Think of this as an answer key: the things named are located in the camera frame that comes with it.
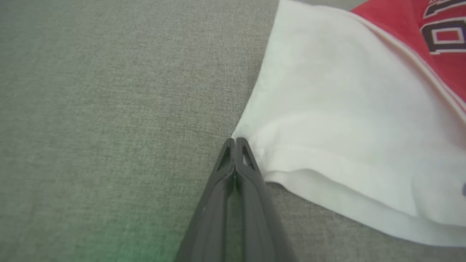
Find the grey fabric sofa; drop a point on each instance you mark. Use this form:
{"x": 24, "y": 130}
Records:
{"x": 91, "y": 109}

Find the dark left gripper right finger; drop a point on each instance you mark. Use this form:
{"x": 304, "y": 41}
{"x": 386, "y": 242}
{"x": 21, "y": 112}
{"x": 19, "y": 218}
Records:
{"x": 260, "y": 218}

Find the red basketball jersey white sleeves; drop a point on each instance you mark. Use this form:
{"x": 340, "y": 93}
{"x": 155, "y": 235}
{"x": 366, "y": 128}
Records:
{"x": 346, "y": 109}

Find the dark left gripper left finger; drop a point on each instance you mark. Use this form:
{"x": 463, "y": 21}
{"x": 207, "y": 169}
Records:
{"x": 211, "y": 218}

